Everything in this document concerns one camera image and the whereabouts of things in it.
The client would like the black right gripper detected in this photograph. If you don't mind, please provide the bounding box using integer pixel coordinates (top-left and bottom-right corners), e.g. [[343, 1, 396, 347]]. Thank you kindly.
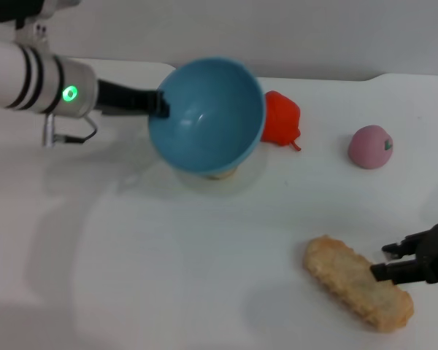
[[369, 221, 438, 286]]

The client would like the blue bowl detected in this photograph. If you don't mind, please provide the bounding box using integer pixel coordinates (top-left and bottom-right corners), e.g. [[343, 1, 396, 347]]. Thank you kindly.
[[147, 55, 267, 180]]

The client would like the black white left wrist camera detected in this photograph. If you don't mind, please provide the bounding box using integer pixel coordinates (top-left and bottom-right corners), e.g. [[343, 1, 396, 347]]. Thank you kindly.
[[0, 0, 82, 48]]

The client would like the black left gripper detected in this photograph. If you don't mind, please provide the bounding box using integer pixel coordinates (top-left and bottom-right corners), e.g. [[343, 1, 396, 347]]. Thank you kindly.
[[96, 79, 172, 120]]

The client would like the red toy pepper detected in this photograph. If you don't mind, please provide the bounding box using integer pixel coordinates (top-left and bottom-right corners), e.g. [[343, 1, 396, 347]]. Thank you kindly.
[[259, 90, 302, 152]]

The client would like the beige round bun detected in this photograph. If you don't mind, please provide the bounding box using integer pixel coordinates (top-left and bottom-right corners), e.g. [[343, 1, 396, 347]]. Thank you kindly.
[[203, 166, 239, 182]]

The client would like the orange striped bread loaf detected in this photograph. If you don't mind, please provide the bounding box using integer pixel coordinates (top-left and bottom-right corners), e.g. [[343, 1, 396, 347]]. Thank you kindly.
[[301, 234, 415, 333]]

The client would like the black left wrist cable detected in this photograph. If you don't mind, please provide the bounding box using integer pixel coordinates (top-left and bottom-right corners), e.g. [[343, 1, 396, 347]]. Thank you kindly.
[[41, 112, 98, 148]]

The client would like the pink toy peach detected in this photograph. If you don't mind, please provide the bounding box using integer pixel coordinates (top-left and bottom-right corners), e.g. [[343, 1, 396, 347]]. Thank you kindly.
[[347, 125, 394, 171]]

